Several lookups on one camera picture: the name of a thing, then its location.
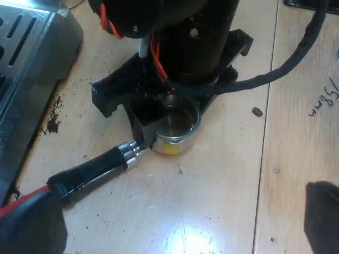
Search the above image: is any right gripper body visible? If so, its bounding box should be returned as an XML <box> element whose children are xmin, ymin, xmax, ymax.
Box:
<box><xmin>91</xmin><ymin>0</ymin><xmax>254</xmax><ymax>119</ymax></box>

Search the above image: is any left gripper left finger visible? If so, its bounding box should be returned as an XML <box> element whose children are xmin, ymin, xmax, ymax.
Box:
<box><xmin>0</xmin><ymin>190</ymin><xmax>68</xmax><ymax>254</ymax></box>

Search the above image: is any black cable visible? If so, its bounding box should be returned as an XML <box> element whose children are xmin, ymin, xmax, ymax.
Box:
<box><xmin>169</xmin><ymin>0</ymin><xmax>331</xmax><ymax>97</ymax></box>

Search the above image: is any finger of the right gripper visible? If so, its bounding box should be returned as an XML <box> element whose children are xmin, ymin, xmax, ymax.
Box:
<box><xmin>195</xmin><ymin>90</ymin><xmax>221</xmax><ymax>120</ymax></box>
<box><xmin>123</xmin><ymin>97</ymin><xmax>166</xmax><ymax>149</ymax></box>

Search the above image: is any filter holder with red-ended handle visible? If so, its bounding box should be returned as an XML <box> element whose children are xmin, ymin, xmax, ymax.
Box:
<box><xmin>0</xmin><ymin>94</ymin><xmax>202</xmax><ymax>212</ymax></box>

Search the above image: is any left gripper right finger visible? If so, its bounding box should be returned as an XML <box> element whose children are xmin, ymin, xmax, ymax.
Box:
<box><xmin>304</xmin><ymin>180</ymin><xmax>339</xmax><ymax>254</ymax></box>

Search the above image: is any steel espresso machine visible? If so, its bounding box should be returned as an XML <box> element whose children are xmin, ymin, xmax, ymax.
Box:
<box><xmin>0</xmin><ymin>0</ymin><xmax>84</xmax><ymax>207</ymax></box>

